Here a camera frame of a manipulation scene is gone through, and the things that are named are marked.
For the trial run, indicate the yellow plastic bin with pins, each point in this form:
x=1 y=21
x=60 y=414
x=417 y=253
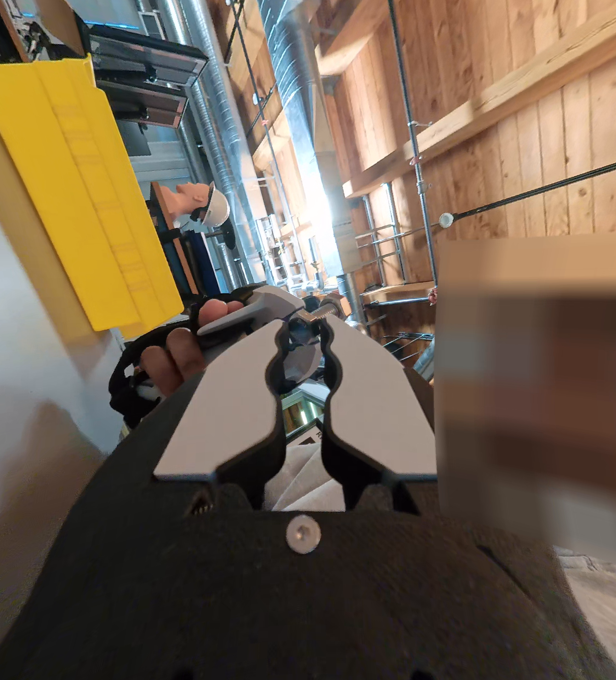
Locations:
x=74 y=186

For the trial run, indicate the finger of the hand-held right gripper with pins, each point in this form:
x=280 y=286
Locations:
x=276 y=303
x=303 y=364

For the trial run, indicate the standing desk with orange top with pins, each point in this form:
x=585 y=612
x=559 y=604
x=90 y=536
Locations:
x=172 y=249

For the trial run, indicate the mannequin head with hard hat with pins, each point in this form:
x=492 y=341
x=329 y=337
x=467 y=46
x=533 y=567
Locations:
x=202 y=202

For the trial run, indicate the person's right hand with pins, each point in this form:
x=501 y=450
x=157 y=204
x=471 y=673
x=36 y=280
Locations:
x=175 y=361

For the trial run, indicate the black floor lamp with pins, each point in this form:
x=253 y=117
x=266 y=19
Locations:
x=228 y=236

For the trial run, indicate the silver ventilation duct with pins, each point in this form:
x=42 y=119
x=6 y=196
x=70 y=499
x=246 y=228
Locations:
x=223 y=133

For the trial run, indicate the black monitor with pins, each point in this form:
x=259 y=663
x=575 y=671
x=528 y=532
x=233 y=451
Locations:
x=134 y=138

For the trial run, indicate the monitor on pole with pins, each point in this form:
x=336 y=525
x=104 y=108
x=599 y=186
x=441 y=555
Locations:
x=148 y=53
x=143 y=103

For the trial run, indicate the steel hex nut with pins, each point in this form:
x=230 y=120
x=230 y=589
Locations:
x=330 y=308

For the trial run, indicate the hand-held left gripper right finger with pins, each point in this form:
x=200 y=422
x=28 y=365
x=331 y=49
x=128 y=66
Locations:
x=382 y=414

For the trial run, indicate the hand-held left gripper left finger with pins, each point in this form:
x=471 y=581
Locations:
x=223 y=419

